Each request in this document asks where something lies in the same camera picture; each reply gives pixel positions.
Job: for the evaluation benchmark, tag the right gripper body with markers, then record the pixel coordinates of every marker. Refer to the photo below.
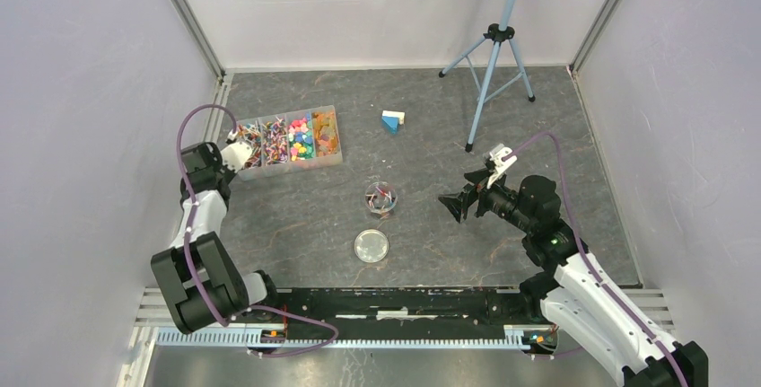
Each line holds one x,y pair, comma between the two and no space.
488,197

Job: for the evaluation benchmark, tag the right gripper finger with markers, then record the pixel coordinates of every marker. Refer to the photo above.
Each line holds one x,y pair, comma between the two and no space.
479,178
458,204

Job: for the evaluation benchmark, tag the clear round dish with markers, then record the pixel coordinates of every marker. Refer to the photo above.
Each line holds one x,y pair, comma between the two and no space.
380,198

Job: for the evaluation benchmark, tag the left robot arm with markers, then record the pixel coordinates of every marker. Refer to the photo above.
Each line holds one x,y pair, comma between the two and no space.
199,281

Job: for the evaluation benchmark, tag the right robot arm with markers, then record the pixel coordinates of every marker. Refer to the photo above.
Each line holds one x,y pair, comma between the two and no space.
573,292

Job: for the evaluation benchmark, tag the round clear lid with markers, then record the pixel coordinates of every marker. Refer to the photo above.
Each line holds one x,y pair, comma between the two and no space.
371,246

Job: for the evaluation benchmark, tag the blue white block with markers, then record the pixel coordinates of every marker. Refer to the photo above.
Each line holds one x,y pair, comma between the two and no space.
392,120

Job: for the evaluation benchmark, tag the blue tripod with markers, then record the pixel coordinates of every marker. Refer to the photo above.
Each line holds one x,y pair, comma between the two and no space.
498,33

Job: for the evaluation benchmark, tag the clear compartment candy box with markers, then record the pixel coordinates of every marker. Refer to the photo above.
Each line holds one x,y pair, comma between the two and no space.
289,142

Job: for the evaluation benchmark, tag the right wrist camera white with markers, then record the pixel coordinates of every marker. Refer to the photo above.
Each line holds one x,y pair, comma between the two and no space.
498,160

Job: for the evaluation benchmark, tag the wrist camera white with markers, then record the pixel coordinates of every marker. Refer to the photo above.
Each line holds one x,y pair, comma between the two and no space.
498,160
235,156

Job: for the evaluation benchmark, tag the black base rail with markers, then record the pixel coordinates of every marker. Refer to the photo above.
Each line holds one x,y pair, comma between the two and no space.
413,317

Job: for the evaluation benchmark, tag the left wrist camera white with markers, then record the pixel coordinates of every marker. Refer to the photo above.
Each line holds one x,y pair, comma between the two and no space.
235,156

